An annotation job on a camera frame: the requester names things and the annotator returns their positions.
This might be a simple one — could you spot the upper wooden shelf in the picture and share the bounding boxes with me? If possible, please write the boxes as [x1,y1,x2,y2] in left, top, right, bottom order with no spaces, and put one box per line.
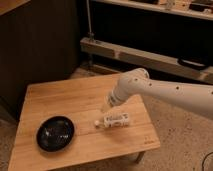
[92,0,213,21]

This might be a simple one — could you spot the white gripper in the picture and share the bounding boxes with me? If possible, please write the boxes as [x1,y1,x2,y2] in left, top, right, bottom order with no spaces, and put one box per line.
[101,91,119,113]

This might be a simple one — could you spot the black handle object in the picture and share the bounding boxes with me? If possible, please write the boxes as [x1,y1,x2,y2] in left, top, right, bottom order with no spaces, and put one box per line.
[177,58,210,71]

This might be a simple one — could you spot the black ceramic bowl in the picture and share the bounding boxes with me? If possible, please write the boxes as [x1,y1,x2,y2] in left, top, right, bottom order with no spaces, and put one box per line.
[36,116,75,152]

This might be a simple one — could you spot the wooden table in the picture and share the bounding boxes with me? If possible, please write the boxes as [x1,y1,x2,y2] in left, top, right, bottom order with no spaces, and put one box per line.
[8,74,160,171]

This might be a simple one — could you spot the white plastic bottle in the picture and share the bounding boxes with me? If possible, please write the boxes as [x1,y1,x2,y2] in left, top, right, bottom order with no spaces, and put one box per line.
[94,113,130,128]

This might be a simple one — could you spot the metal pole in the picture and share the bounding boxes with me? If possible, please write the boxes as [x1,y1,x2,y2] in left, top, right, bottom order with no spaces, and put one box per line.
[86,0,94,41]

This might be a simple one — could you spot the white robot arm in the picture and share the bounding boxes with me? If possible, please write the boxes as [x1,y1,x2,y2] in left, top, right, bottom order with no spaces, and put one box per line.
[101,68,213,120]

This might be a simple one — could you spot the wooden beam shelf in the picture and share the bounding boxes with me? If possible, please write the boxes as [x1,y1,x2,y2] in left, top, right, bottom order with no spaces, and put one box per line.
[80,37,213,84]

